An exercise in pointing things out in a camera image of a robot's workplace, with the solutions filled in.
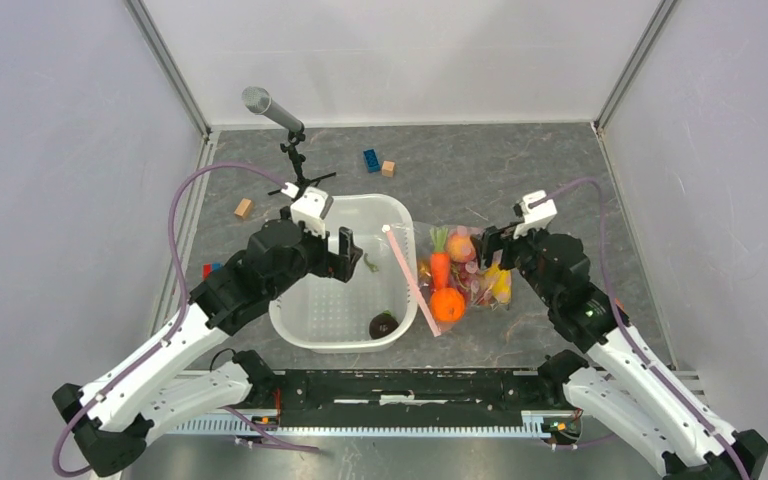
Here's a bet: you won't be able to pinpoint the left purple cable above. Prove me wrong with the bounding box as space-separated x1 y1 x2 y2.
51 162 289 479

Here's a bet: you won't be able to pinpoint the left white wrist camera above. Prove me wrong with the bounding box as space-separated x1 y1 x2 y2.
280 182 333 239

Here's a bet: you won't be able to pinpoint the yellow pear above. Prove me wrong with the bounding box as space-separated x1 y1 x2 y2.
484 264 512 305

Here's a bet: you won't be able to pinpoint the white plastic basket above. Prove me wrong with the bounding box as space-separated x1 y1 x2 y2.
268 194 418 354

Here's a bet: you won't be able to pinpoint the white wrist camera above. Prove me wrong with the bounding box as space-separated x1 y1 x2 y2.
280 182 333 239
513 190 557 239

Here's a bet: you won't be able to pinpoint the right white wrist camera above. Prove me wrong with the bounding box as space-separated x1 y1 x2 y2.
513 190 557 239

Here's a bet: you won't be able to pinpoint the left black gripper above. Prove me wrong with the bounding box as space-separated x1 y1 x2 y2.
267 218 362 300

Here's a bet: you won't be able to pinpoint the orange tangerine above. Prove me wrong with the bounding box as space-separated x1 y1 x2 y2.
429 287 466 323

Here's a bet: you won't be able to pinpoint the peach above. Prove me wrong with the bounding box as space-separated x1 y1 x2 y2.
445 233 476 263

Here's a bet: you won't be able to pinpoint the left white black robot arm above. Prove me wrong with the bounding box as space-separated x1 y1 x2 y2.
52 219 363 478

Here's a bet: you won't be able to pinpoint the green pepper stem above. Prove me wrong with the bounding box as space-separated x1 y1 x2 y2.
363 253 380 273

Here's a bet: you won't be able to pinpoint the wooden block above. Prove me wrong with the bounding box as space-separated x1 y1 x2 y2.
234 198 254 220

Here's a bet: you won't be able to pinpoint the purple grapes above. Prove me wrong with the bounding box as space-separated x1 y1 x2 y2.
451 260 487 305

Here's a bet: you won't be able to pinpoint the red blue toy brick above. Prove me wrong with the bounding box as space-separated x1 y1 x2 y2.
202 262 222 280

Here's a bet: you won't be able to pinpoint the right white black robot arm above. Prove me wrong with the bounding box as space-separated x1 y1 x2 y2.
477 226 768 479

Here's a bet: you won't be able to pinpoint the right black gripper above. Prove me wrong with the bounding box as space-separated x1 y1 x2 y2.
470 216 558 306

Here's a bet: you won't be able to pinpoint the small wooden cube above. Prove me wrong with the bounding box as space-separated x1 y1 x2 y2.
381 161 396 178

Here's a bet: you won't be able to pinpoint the orange carrot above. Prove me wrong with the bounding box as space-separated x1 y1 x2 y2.
429 227 450 291

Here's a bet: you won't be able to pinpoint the brown kiwi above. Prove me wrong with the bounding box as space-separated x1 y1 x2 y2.
417 259 432 286

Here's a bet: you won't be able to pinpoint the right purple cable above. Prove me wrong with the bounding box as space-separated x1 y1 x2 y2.
536 176 753 480

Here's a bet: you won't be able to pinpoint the grey microphone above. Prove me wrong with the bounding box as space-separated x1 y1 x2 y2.
241 86 304 134

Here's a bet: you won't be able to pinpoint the clear zip top bag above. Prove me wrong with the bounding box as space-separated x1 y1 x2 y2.
382 222 513 338

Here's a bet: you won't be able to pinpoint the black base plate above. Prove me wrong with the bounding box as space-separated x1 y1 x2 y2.
210 368 605 429

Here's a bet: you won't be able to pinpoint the dark avocado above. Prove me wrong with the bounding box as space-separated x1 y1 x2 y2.
368 311 399 340

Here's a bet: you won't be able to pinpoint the white cable duct rail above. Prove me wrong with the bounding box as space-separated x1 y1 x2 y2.
165 413 551 439

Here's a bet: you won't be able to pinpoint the purple cable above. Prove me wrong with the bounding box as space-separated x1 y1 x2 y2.
51 162 289 479
536 176 753 480

